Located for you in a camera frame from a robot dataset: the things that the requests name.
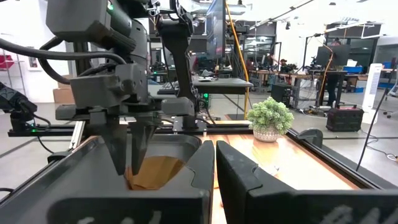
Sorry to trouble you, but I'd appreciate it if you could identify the green plant in white pot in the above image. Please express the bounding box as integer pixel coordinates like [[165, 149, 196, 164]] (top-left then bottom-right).
[[247, 96, 295, 143]]

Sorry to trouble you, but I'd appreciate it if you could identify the black crate with red trim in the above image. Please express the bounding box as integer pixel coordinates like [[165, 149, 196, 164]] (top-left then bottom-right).
[[325, 105, 364, 133]]

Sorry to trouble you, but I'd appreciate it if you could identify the silver aluminium extrusion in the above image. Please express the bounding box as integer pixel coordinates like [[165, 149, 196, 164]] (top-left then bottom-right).
[[68, 119, 86, 150]]

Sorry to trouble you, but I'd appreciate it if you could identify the black computer tower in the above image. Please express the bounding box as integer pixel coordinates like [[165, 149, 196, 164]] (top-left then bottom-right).
[[271, 83, 293, 105]]

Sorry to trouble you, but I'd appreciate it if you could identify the black desk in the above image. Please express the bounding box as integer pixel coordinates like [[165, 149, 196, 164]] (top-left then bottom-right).
[[148, 76, 254, 96]]

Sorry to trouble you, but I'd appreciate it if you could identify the black keyboard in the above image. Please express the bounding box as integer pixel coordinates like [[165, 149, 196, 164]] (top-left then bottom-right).
[[157, 81, 181, 95]]

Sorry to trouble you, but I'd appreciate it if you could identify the large cardboard box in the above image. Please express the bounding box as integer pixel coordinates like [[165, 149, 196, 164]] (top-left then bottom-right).
[[52, 87, 75, 105]]

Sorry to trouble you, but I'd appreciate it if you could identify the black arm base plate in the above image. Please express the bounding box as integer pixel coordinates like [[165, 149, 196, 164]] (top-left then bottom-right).
[[172, 116, 208, 134]]

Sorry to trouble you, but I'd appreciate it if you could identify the large black monitor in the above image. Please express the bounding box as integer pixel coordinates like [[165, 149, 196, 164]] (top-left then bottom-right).
[[205, 0, 227, 60]]

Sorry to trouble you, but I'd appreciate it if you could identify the thin black slanted pole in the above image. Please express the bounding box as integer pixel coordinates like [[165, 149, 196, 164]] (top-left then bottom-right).
[[356, 65, 398, 172]]

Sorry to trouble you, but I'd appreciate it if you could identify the white tower fan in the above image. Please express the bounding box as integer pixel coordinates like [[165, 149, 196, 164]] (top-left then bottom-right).
[[362, 63, 383, 125]]

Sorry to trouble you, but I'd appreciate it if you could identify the black table side rail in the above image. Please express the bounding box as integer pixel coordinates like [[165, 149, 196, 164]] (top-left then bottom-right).
[[285, 128, 398, 190]]

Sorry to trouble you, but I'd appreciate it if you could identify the black table end rail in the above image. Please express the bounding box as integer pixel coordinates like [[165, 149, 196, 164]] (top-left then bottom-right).
[[7, 123, 254, 138]]

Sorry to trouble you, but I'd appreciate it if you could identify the black upright frame post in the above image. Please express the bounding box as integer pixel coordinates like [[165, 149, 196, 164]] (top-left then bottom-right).
[[73, 42, 91, 76]]

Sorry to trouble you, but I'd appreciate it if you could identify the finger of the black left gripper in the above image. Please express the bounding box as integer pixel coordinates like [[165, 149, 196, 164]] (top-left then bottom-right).
[[90, 115, 128, 175], [129, 119, 159, 175]]

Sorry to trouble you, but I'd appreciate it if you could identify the black device on rail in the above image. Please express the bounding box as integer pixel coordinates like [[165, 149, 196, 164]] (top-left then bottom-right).
[[0, 81, 38, 131]]

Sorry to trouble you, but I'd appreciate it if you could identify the dark grey plastic tray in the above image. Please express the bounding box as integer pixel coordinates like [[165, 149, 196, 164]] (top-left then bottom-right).
[[0, 133, 203, 224]]

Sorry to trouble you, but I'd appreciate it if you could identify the black rail corner bracket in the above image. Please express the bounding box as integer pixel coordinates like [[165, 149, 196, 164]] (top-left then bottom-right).
[[297, 128, 324, 149]]

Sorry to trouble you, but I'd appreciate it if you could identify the black background monitor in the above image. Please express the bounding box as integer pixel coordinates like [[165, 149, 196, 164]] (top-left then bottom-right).
[[315, 44, 351, 67]]

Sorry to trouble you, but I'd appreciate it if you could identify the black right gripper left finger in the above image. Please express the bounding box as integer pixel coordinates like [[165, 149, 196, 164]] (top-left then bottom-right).
[[46, 139, 215, 224]]

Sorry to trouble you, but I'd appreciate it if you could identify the thin black device cable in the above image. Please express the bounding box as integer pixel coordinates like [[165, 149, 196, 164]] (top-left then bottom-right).
[[32, 113, 55, 155]]

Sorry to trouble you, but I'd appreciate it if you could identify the blue storage bin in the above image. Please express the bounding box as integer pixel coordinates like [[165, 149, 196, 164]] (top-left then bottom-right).
[[343, 65, 364, 75]]

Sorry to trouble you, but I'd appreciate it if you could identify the small cardboard box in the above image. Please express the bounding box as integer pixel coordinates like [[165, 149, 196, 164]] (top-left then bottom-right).
[[57, 74, 75, 89]]

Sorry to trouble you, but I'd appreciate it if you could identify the yellow hanging cable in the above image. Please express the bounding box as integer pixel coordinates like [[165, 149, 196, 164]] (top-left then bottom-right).
[[225, 0, 251, 121]]

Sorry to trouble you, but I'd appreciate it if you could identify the wall fire extinguisher cabinet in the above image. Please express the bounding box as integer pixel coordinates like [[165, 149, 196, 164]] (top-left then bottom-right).
[[26, 46, 43, 72]]

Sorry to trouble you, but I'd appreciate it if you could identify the brown wooden cup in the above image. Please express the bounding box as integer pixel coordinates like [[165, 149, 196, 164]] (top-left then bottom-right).
[[126, 155, 186, 191]]

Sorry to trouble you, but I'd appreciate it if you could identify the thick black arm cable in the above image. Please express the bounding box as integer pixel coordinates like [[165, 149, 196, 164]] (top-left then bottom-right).
[[0, 36, 127, 85]]

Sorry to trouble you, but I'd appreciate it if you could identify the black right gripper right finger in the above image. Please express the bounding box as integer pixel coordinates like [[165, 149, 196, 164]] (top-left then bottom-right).
[[216, 140, 398, 224]]

